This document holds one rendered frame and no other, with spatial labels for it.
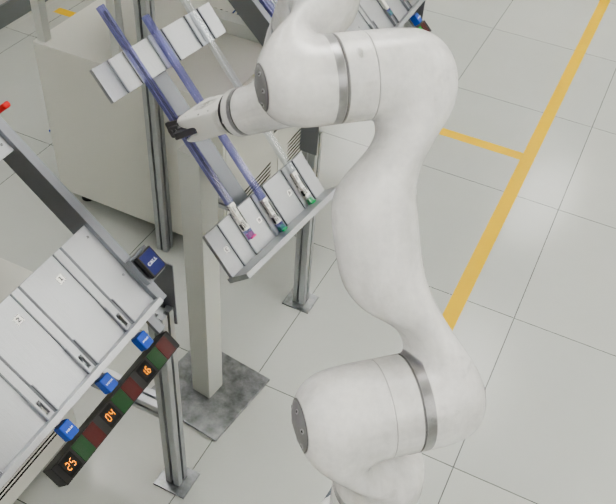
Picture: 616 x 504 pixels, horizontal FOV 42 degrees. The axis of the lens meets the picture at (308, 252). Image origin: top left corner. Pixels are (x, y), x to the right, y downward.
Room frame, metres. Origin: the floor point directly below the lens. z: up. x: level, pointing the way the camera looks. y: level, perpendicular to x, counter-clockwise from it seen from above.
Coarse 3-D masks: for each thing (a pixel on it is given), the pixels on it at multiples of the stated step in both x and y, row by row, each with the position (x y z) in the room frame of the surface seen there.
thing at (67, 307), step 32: (64, 256) 1.02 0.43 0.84; (96, 256) 1.05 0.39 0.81; (32, 288) 0.94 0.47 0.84; (64, 288) 0.97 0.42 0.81; (96, 288) 1.00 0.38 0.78; (128, 288) 1.03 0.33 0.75; (0, 320) 0.86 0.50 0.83; (32, 320) 0.89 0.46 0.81; (64, 320) 0.92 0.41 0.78; (96, 320) 0.95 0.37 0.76; (128, 320) 0.98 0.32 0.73; (0, 352) 0.82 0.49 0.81; (32, 352) 0.84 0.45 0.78; (64, 352) 0.87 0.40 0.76; (96, 352) 0.90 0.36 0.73; (0, 384) 0.77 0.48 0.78; (32, 384) 0.79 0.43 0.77; (64, 384) 0.82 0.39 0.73; (0, 416) 0.73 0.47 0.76; (32, 416) 0.75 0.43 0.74; (0, 448) 0.68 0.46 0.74
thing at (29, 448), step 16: (160, 304) 1.02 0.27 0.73; (144, 320) 0.98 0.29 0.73; (128, 336) 0.93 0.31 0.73; (112, 352) 0.89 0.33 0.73; (96, 368) 0.86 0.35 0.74; (80, 384) 0.83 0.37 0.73; (48, 432) 0.73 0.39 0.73; (32, 448) 0.69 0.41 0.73; (16, 464) 0.66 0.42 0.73; (0, 480) 0.63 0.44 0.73
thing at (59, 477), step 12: (156, 324) 1.03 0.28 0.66; (156, 336) 1.01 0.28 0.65; (168, 336) 1.00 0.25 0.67; (132, 372) 0.90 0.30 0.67; (156, 372) 0.92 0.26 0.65; (120, 384) 0.88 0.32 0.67; (144, 384) 0.89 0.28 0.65; (108, 396) 0.85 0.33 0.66; (96, 408) 0.83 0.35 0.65; (96, 420) 0.80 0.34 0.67; (108, 432) 0.79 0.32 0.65; (72, 444) 0.74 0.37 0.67; (60, 456) 0.72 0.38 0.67; (48, 468) 0.70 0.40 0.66; (60, 468) 0.70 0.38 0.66; (60, 480) 0.69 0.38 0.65
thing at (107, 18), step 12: (108, 12) 1.33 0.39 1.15; (108, 24) 1.31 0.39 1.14; (120, 36) 1.31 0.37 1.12; (132, 48) 1.30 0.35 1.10; (132, 60) 1.29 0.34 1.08; (144, 72) 1.28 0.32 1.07; (156, 84) 1.28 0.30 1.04; (156, 96) 1.26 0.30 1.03; (168, 108) 1.26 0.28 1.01; (192, 144) 1.23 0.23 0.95; (204, 168) 1.21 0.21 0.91; (216, 180) 1.20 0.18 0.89; (228, 204) 1.18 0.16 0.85
